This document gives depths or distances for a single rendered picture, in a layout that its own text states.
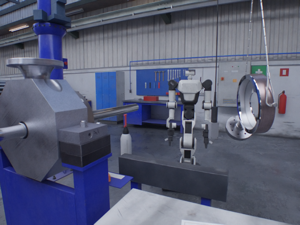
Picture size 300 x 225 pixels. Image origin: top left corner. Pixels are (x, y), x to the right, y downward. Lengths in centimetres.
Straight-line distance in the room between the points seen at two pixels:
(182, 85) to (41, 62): 172
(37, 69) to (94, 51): 694
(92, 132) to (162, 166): 44
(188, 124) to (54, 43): 215
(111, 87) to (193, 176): 582
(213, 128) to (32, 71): 118
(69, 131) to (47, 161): 21
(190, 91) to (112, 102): 457
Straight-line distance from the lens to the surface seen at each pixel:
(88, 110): 110
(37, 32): 319
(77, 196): 95
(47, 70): 106
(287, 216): 252
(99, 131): 89
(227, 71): 548
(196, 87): 235
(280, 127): 594
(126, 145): 355
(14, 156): 120
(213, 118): 146
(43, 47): 310
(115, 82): 653
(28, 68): 105
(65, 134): 85
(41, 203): 119
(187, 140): 237
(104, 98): 683
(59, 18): 298
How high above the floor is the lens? 129
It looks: 8 degrees down
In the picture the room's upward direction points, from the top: straight up
